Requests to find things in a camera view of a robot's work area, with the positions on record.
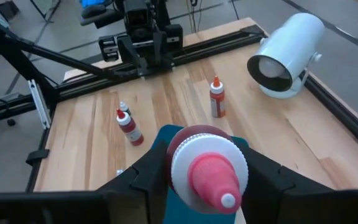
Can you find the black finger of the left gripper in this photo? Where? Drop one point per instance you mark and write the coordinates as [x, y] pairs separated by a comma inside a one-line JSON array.
[[162, 56], [132, 56]]

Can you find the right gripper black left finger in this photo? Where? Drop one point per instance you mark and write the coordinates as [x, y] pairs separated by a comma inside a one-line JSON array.
[[141, 193]]

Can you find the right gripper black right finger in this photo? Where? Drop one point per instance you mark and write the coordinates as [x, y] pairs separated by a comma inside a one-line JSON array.
[[269, 189]]

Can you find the small white cap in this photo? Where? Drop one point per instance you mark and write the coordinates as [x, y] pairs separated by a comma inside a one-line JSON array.
[[123, 107]]

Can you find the pink food coloring bottle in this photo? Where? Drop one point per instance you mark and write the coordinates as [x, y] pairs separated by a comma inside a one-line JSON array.
[[213, 180]]

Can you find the red food coloring bottle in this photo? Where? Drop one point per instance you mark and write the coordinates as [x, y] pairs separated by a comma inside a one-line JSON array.
[[130, 129]]

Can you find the orange food coloring bottle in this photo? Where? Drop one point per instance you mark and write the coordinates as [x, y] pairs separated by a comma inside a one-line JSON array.
[[217, 102]]

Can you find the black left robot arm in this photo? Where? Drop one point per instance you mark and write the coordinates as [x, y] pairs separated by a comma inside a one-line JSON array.
[[162, 14]]

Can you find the dark grey office chair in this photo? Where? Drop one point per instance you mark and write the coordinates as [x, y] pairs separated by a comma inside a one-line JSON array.
[[98, 17]]

